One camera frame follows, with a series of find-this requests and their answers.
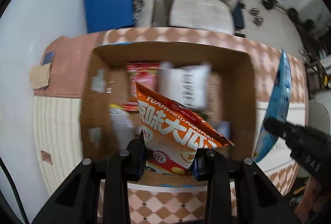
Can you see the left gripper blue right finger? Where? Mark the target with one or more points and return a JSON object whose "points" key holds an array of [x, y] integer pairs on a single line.
{"points": [[208, 163]]}

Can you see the long blue snack package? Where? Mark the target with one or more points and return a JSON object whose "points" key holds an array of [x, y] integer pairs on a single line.
{"points": [[277, 108]]}

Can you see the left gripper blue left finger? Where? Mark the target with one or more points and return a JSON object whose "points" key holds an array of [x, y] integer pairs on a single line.
{"points": [[137, 157]]}

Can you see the small blue notebook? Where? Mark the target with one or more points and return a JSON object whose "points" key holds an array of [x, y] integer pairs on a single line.
{"points": [[48, 58]]}

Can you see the beige sofa chair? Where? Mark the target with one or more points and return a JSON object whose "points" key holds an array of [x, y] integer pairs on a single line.
{"points": [[210, 15]]}

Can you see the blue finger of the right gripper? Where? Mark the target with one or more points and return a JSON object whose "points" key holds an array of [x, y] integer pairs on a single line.
{"points": [[277, 129]]}

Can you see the silver dumbbell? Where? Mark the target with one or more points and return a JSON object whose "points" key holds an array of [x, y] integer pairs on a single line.
{"points": [[257, 18]]}

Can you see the white NMAX foam pouch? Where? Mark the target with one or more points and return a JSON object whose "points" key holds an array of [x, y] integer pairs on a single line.
{"points": [[186, 85]]}

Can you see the brown paper piece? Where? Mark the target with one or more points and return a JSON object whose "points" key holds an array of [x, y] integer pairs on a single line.
{"points": [[39, 76]]}

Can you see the orange sunflower seed bag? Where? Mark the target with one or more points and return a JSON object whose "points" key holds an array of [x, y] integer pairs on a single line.
{"points": [[173, 133]]}

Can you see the cardboard box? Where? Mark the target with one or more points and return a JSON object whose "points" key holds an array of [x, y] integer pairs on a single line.
{"points": [[231, 97]]}

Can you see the silver yellow sponge pouch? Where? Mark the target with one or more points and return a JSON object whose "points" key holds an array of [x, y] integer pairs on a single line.
{"points": [[122, 126]]}

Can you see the red snack bag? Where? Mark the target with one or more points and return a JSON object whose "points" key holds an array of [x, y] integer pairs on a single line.
{"points": [[146, 74]]}

